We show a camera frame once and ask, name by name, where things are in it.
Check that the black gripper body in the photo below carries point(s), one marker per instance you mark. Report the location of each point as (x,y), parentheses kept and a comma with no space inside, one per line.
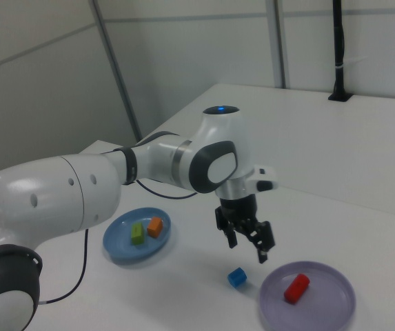
(240,210)

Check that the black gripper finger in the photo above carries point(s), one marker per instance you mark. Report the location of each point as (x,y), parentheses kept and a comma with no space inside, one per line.
(262,238)
(231,238)

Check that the blue block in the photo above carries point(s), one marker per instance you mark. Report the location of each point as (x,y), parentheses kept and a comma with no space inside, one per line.
(236,277)

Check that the red cylinder block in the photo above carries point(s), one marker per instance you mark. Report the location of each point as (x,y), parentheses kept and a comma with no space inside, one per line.
(295,289)

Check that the orange block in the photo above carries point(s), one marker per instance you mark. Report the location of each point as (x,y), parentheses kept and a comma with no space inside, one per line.
(154,225)

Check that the green block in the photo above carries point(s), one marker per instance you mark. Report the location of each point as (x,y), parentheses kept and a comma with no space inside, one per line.
(136,234)

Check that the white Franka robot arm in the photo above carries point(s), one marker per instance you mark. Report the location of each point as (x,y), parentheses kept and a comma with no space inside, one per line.
(45,196)

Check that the purple plate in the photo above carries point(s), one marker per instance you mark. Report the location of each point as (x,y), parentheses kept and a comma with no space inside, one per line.
(328,310)

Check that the blue plate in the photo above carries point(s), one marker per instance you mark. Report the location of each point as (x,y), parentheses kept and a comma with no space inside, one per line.
(121,248)

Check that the black clamped pole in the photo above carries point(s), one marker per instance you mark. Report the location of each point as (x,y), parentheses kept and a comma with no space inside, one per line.
(338,51)

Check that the grey partition post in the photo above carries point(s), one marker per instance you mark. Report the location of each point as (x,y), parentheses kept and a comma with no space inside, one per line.
(114,69)
(281,45)

